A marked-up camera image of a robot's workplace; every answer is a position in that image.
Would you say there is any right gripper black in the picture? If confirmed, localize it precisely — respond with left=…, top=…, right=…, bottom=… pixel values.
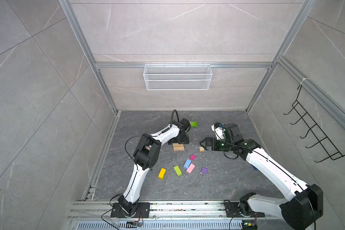
left=200, top=137, right=234, bottom=151

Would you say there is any natural wood block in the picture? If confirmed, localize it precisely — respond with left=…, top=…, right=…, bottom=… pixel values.
left=173, top=146, right=185, bottom=151
left=172, top=143, right=184, bottom=147

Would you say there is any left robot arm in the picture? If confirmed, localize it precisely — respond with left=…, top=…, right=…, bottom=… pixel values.
left=118, top=109, right=191, bottom=217

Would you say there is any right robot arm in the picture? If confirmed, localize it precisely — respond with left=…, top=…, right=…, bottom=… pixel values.
left=199, top=122, right=324, bottom=230

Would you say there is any light blue block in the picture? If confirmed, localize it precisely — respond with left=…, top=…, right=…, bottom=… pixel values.
left=184, top=159, right=192, bottom=169

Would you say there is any purple cube block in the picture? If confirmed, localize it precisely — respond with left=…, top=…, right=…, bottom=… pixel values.
left=201, top=167, right=208, bottom=174

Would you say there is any pink block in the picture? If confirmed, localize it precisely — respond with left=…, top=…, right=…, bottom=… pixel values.
left=186, top=163, right=195, bottom=173

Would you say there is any lime green block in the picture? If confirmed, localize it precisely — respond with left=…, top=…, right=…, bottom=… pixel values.
left=173, top=165, right=183, bottom=176

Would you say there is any yellow arch block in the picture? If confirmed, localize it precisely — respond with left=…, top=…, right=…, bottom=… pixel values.
left=158, top=168, right=166, bottom=180

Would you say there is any green snack packet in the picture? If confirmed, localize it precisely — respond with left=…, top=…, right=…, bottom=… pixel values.
left=190, top=121, right=197, bottom=127

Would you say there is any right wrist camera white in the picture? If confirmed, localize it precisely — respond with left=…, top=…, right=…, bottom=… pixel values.
left=211, top=123, right=225, bottom=140

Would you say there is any white wire mesh basket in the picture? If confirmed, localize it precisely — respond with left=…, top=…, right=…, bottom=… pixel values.
left=143, top=64, right=213, bottom=91

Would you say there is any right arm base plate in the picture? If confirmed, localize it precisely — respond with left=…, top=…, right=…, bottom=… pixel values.
left=223, top=200, right=265, bottom=218

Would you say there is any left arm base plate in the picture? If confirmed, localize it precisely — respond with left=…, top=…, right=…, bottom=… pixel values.
left=110, top=202, right=151, bottom=218

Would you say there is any aluminium mounting rail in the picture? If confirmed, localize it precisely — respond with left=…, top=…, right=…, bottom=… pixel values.
left=66, top=200, right=290, bottom=230

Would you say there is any black wire hook rack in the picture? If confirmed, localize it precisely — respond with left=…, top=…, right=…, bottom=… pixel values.
left=283, top=85, right=345, bottom=163

